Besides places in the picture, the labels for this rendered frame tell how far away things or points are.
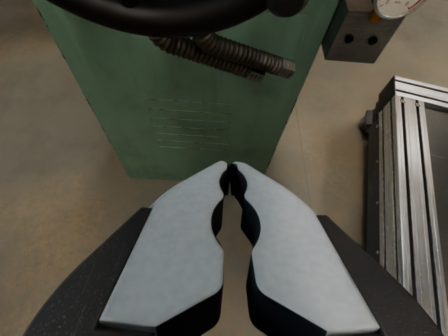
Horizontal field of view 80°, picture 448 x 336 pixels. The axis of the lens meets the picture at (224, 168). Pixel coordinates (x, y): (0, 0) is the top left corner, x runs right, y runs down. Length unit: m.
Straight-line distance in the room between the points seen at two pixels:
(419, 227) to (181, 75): 0.64
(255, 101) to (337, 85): 0.78
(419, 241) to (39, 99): 1.30
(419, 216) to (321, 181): 0.32
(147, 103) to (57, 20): 0.20
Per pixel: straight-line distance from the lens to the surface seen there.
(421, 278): 0.75
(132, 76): 0.56
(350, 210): 0.99
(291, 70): 0.40
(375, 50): 0.50
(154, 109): 0.61
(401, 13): 0.43
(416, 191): 0.84
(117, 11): 0.25
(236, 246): 0.84
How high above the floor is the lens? 0.82
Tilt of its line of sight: 61 degrees down
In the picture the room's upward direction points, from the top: 8 degrees clockwise
